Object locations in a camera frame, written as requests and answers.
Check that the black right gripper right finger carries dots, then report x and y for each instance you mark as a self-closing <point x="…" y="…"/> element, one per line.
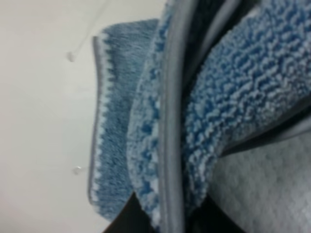
<point x="210" y="218"/>

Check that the blue white striped towel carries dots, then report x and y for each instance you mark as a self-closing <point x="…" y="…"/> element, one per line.
<point x="213" y="98"/>

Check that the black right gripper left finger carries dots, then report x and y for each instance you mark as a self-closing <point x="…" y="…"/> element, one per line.
<point x="132" y="219"/>

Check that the clear plastic tag fastener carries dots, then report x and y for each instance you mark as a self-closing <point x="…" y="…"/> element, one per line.
<point x="73" y="53"/>

